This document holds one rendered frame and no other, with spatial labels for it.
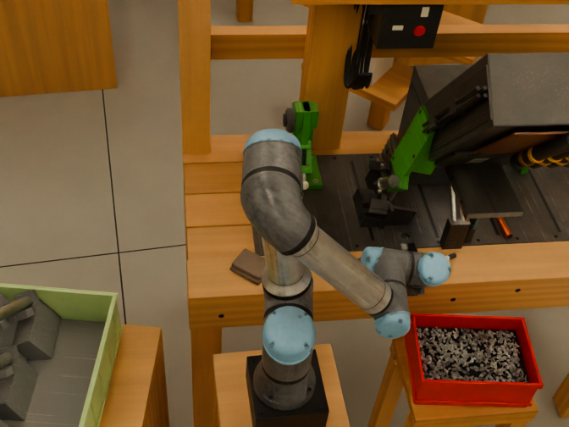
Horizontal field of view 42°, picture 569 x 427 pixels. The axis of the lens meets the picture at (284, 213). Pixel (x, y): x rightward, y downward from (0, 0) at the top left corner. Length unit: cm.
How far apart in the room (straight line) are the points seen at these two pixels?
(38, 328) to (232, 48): 100
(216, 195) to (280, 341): 80
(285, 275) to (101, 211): 197
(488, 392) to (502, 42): 113
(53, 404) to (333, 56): 125
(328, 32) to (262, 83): 205
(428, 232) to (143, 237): 153
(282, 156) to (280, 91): 279
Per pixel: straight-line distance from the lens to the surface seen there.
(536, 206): 250
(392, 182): 214
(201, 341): 223
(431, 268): 168
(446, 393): 202
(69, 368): 202
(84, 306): 205
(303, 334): 166
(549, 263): 234
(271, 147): 144
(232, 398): 193
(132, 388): 203
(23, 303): 201
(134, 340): 211
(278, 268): 165
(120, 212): 352
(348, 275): 148
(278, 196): 136
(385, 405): 237
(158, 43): 456
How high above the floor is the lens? 253
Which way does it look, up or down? 46 degrees down
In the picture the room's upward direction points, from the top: 6 degrees clockwise
